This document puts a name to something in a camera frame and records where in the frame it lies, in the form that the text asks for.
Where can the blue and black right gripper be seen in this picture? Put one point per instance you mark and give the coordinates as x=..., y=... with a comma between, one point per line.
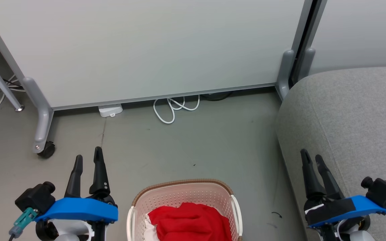
x=340, y=209

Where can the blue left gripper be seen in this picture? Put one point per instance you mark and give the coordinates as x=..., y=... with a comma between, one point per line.
x=79, y=209

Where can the red shorts with white stripes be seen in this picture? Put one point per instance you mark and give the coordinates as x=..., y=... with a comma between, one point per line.
x=186, y=221

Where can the grey fabric sofa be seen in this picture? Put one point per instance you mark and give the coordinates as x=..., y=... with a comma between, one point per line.
x=354, y=117

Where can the black caster wheel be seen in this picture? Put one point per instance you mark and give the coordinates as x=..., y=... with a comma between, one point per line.
x=48, y=150

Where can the small black floor scrap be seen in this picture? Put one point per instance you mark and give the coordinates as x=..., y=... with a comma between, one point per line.
x=278, y=214

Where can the black round right wrist motor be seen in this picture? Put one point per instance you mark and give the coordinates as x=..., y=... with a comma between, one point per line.
x=364, y=223

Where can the black round wrist motor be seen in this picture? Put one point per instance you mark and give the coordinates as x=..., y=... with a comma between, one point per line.
x=364, y=223
x=44, y=231

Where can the white power adapter box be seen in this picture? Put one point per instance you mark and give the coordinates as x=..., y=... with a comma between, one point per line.
x=110, y=109

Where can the black round left wrist motor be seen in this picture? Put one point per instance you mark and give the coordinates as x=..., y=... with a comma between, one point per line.
x=44, y=231

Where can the beige perforated plastic laundry basket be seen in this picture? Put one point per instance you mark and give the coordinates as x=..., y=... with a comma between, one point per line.
x=179, y=194

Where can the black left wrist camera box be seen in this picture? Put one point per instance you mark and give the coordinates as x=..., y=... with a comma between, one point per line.
x=35, y=199

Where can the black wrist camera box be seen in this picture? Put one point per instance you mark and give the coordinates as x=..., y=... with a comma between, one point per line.
x=382, y=192
x=35, y=199

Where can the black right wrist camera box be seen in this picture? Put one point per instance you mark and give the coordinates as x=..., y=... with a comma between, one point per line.
x=382, y=192

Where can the wide white partition grey frame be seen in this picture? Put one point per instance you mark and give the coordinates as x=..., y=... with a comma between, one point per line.
x=146, y=50

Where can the narrow white partition grey frame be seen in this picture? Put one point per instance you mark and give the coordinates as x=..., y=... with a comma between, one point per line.
x=364, y=33

